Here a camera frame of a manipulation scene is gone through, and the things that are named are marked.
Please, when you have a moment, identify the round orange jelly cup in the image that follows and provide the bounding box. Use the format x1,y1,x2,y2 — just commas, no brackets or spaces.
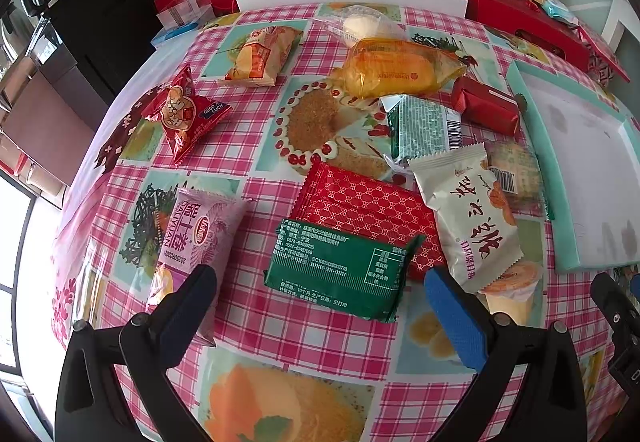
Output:
478,260,544,327

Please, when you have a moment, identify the white pastry packet red script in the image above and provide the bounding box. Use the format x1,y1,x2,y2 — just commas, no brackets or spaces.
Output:
409,144,523,293

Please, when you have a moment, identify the pink swiss roll packet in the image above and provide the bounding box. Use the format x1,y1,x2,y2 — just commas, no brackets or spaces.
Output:
145,186,252,348

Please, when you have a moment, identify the clear cookie packet barcode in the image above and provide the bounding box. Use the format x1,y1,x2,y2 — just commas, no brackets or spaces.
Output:
485,142,547,219

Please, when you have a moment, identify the dark green snack packet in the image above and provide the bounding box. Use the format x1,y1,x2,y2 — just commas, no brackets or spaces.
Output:
264,220,425,323

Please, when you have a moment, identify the small red box packet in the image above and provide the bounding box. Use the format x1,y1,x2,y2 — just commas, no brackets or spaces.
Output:
451,76,520,136

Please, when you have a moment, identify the red good luck snack bag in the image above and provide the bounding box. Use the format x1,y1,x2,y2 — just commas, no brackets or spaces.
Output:
142,64,232,165

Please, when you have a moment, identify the silver green cracker packet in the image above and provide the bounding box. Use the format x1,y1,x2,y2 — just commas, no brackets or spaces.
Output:
381,95,462,168

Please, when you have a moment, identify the red patterned foil packet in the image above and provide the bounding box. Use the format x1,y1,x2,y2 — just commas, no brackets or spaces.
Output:
290,162,446,283

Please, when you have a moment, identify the orange bread packet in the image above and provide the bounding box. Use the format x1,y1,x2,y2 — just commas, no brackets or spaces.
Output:
329,38,468,98

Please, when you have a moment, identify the orange swiss roll packet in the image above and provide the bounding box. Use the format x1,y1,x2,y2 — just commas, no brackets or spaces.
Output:
220,24,304,87

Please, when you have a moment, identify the clear bag white bun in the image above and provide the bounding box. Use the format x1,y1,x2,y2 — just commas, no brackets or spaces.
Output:
314,5,407,48

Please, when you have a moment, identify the teal cardboard tray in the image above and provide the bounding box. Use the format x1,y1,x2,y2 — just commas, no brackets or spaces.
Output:
506,60,639,273

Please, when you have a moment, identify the pink patterned tin box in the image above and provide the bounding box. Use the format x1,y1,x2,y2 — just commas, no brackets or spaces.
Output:
573,20,631,87

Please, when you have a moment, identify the pink plaid tablecloth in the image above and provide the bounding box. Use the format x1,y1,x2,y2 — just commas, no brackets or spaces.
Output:
51,2,634,442

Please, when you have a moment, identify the large red gift box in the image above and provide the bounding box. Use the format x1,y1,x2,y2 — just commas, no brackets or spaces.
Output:
466,0,590,73

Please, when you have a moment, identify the white shelf table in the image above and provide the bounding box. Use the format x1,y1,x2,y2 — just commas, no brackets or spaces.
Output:
601,0,640,52

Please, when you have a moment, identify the blue wet wipes pack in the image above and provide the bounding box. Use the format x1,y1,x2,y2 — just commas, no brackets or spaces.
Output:
541,0,579,27

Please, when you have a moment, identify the blue tissue box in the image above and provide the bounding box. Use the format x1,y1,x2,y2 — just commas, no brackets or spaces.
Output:
151,21,200,48

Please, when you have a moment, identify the black cabinet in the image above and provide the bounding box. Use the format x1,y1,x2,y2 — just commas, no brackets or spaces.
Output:
21,0,160,104

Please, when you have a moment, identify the clear plastic box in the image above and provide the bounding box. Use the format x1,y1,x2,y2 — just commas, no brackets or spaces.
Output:
156,0,214,31

